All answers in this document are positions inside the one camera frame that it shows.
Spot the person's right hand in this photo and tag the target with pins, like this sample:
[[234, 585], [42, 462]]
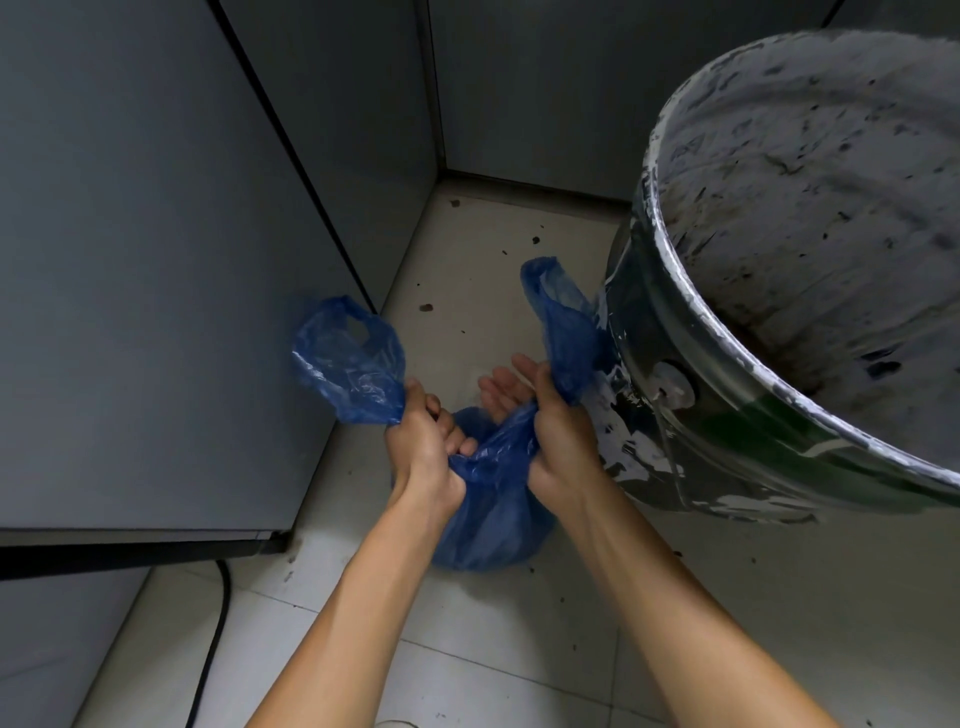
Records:
[[566, 457]]

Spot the person's left hand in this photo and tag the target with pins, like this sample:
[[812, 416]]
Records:
[[424, 457]]

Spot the person's right forearm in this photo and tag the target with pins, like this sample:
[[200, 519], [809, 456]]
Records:
[[675, 615]]

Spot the paint-stained bucket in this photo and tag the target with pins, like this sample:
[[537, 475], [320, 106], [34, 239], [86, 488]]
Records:
[[810, 187]]

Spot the person's left forearm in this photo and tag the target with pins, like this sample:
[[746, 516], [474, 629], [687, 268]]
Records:
[[352, 622]]

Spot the grey vented cabinet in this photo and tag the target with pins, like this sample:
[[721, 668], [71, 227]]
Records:
[[540, 90]]

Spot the blue plastic bag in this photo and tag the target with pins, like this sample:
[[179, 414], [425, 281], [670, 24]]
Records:
[[487, 517]]

